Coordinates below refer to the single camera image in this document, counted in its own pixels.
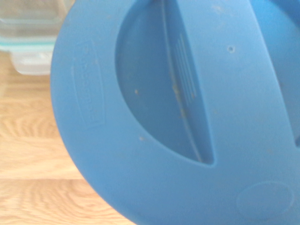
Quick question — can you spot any translucent pitcher with blue lid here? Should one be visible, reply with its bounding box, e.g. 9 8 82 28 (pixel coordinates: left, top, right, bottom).
50 0 300 225

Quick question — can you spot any glass container with teal lid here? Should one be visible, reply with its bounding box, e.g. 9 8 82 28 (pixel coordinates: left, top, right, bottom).
0 0 75 75

